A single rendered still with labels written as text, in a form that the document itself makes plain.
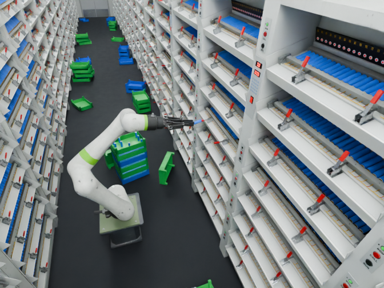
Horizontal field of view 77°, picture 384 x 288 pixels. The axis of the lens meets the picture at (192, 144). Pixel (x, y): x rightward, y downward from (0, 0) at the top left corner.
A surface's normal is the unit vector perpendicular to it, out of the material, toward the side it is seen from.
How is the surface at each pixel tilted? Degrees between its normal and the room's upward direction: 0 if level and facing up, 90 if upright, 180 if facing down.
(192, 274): 0
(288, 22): 90
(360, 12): 90
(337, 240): 19
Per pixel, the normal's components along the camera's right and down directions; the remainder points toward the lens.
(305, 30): 0.33, 0.59
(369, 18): -0.94, 0.18
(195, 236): 0.03, -0.79
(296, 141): -0.28, -0.69
